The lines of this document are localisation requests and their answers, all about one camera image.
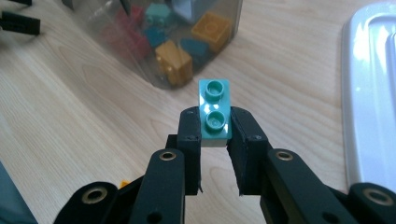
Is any clear brown storage box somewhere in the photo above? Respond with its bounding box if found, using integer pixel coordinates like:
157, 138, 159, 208
64, 0, 244, 91

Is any long red printed toy brick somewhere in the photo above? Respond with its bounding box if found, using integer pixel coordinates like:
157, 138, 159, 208
102, 26, 153, 63

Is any dark teal toy brick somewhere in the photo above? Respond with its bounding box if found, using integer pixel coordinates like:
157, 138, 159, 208
180, 37, 209, 63
144, 26, 169, 48

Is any light teal white-based toy brick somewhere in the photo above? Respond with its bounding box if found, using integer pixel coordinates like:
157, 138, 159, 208
198, 78, 233, 147

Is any white box lid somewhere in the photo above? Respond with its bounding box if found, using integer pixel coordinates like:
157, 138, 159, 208
340, 1, 396, 192

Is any red square toy brick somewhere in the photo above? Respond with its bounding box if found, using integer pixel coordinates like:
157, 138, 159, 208
116, 4, 147, 31

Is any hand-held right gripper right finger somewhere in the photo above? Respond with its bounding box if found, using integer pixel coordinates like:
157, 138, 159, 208
227, 106, 359, 224

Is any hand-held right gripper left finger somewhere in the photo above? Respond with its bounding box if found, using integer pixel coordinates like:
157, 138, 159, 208
129, 106, 203, 224

